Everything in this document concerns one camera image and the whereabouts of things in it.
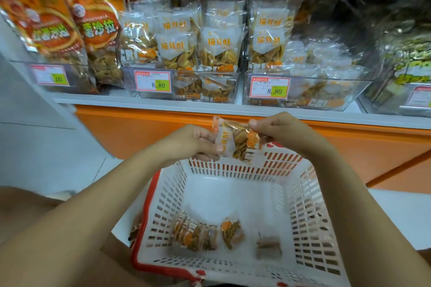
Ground person's right hand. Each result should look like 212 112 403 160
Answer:
248 111 335 163

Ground person's left hand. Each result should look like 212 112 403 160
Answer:
160 124 220 165

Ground white snack shelf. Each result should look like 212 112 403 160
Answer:
0 0 431 130

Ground pile of small brown snacks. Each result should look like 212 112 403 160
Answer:
172 213 284 261

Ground white red-rimmed shopping basket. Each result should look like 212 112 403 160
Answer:
131 145 352 287

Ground stack of orange packets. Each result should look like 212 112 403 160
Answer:
0 0 130 91

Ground person's left forearm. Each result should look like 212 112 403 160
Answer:
0 143 183 287

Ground person's right forearm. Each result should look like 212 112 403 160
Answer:
311 148 431 287

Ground orange shelf base panel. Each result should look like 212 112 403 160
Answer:
74 105 431 195

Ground yellow hamster snack packets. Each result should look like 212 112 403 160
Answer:
389 33 431 88

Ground white yellow price tag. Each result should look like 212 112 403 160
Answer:
404 85 431 110
29 63 70 87
133 70 172 93
249 75 292 100

